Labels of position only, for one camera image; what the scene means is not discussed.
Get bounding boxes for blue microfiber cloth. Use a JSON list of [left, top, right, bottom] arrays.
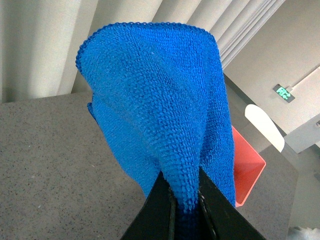
[[75, 22, 236, 240]]

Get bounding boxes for white pleated curtain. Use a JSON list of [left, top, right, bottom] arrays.
[[0, 0, 282, 103]]

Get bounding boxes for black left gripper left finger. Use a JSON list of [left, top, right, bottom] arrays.
[[121, 172, 176, 240]]

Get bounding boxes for green exit sign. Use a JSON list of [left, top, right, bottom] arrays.
[[272, 84, 296, 103]]

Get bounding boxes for pink plastic bin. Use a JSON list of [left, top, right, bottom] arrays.
[[232, 127, 266, 207]]

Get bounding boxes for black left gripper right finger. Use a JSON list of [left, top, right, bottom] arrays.
[[198, 168, 265, 240]]

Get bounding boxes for white chair back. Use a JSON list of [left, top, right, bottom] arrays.
[[244, 104, 285, 153]]

